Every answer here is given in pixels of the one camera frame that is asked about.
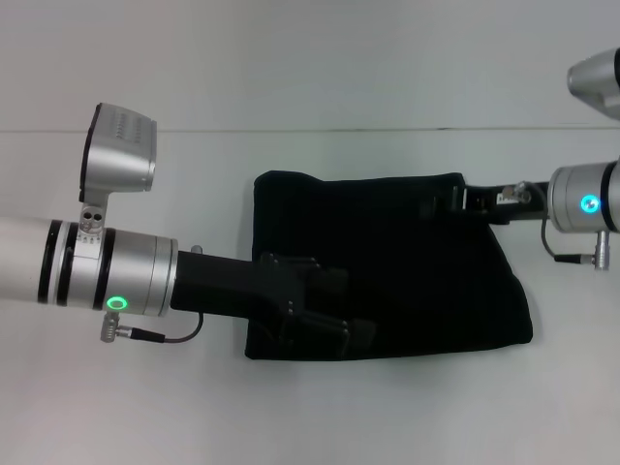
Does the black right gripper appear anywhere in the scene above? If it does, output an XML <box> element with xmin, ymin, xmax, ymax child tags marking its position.
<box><xmin>418</xmin><ymin>179</ymin><xmax>554</xmax><ymax>228</ymax></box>

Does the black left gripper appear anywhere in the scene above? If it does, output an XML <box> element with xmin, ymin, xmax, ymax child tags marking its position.
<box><xmin>170</xmin><ymin>248</ymin><xmax>379</xmax><ymax>358</ymax></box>

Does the black t-shirt with FREE print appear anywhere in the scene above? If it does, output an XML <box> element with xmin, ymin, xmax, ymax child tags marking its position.
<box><xmin>243</xmin><ymin>169</ymin><xmax>536</xmax><ymax>362</ymax></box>

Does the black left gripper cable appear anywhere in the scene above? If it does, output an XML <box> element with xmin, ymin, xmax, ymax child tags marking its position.
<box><xmin>99</xmin><ymin>243</ymin><xmax>206</xmax><ymax>346</ymax></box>

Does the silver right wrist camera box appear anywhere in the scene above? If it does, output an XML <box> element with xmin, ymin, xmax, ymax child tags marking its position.
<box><xmin>565</xmin><ymin>46</ymin><xmax>620</xmax><ymax>123</ymax></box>

